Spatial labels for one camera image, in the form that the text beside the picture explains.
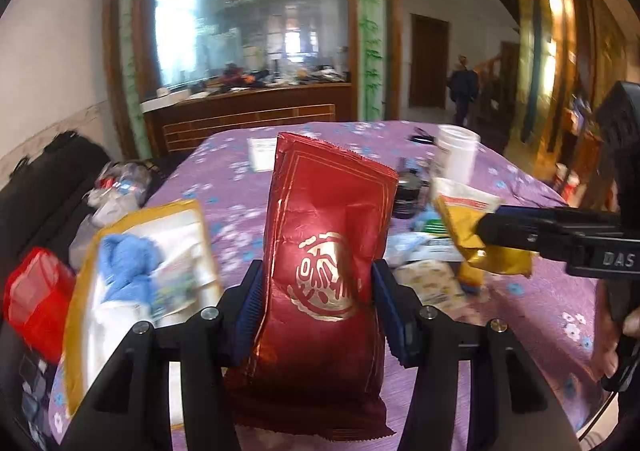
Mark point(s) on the clutter on counter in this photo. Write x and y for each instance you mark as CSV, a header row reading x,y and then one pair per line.
x,y
280,76

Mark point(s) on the brown wooden door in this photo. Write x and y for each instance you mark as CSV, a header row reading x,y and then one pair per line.
x,y
427,61

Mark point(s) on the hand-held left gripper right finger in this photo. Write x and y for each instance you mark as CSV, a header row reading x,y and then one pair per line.
x,y
392,316

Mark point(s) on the gold foil packet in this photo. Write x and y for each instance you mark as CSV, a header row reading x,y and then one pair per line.
x,y
462,226

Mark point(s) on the white notepad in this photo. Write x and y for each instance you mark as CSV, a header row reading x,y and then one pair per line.
x,y
261,153

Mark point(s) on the red white container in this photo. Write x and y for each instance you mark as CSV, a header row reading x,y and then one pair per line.
x,y
570,183

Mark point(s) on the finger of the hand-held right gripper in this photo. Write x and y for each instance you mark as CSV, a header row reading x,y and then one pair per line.
x,y
525,212
510,233

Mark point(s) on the person's right hand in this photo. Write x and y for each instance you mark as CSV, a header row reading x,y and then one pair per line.
x,y
607,346

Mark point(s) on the black electric motor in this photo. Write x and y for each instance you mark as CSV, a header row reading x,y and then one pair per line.
x,y
410,191

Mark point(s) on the wooden stair railing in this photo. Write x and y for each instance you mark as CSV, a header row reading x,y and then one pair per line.
x,y
495,81

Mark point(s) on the light blue white packet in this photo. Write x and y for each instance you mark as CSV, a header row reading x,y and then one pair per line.
x,y
415,248

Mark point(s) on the red gold snack packet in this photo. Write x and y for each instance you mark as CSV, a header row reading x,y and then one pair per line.
x,y
320,231

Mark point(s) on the small printed packet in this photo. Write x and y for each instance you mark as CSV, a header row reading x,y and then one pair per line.
x,y
177,281

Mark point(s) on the cream patterned packet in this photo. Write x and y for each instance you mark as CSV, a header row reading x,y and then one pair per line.
x,y
432,281

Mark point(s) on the black bag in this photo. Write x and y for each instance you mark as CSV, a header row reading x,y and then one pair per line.
x,y
45,181

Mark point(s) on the clear plastic bag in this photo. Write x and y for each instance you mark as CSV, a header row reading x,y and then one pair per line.
x,y
120,191

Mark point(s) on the white plastic jar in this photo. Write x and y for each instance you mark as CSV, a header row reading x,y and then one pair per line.
x,y
455,156

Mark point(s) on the glass partition window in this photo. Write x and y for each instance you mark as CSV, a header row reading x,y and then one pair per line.
x,y
225,6

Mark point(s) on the red plastic bag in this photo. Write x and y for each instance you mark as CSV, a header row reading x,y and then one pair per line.
x,y
37,301

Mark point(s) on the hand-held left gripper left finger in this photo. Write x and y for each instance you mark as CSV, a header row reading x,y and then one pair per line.
x,y
250,311

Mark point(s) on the yellow cardboard box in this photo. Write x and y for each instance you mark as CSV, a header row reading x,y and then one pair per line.
x,y
80,331

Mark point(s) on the wooden counter cabinet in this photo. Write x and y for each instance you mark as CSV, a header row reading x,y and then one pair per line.
x,y
250,101

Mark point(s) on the wooden slatted chair back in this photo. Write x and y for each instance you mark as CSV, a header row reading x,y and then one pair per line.
x,y
250,123

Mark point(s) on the small black clip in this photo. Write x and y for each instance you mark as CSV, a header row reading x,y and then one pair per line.
x,y
420,136

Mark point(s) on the purple floral tablecloth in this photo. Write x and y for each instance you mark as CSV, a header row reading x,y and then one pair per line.
x,y
235,211

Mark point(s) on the white flat box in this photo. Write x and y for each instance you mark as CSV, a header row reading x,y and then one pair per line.
x,y
165,99

